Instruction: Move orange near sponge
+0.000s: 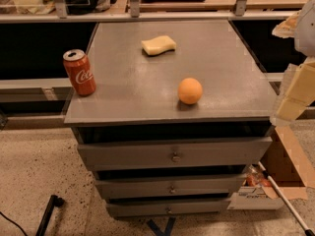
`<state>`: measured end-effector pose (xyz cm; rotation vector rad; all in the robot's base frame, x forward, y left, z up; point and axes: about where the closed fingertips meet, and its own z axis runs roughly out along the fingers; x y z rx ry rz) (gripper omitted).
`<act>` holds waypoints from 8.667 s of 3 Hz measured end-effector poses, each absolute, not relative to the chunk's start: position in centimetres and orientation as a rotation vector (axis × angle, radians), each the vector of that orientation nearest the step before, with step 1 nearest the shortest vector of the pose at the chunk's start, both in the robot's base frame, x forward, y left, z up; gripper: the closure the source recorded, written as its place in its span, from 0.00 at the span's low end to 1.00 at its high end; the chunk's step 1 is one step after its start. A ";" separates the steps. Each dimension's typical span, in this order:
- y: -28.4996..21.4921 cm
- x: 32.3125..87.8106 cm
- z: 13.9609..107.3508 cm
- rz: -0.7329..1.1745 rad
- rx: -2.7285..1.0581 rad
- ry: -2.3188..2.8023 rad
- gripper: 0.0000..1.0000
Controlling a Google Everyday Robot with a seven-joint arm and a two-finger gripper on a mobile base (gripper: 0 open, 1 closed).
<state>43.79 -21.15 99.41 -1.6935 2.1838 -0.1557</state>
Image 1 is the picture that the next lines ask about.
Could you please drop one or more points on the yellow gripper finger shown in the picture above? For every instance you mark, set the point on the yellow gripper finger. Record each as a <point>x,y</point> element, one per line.
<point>297,91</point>
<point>286,28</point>

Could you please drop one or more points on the orange fruit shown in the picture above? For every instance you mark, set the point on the orange fruit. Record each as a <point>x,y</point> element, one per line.
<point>189,91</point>

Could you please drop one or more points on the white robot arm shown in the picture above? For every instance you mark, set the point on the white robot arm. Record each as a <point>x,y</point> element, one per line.
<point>304,34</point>

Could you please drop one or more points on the yellow sponge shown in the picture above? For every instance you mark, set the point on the yellow sponge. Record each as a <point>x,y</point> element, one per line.
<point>158,45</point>

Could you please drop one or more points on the cardboard box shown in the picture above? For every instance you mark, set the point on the cardboard box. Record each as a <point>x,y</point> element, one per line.
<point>289,166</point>

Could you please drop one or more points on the red snack packet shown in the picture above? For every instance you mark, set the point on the red snack packet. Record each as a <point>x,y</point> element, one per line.
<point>256,178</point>

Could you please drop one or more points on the grey drawer cabinet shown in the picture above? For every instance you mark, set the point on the grey drawer cabinet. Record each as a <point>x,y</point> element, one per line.
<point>136,96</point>

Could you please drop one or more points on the middle grey drawer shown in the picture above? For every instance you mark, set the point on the middle grey drawer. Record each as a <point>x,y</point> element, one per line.
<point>169,186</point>

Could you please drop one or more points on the grey drawer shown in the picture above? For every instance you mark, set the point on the grey drawer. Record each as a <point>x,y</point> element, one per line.
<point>171,154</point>
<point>169,186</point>
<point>169,207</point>

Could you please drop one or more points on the white stick with black tip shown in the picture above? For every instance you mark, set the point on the white stick with black tip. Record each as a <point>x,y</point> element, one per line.
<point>307,230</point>

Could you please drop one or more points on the bottom grey drawer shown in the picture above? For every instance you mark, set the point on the bottom grey drawer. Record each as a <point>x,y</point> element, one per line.
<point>169,207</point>

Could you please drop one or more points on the top grey drawer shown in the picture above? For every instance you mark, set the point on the top grey drawer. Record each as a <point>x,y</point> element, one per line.
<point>171,154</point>

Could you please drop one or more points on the red Coca-Cola can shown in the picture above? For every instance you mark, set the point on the red Coca-Cola can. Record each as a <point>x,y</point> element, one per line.
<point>78,69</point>

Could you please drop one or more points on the black tool on floor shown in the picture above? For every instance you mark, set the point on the black tool on floor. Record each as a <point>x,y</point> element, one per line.
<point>54,201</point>

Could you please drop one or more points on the metal railing frame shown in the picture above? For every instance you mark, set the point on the metal railing frame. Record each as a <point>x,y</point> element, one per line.
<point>135,10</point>

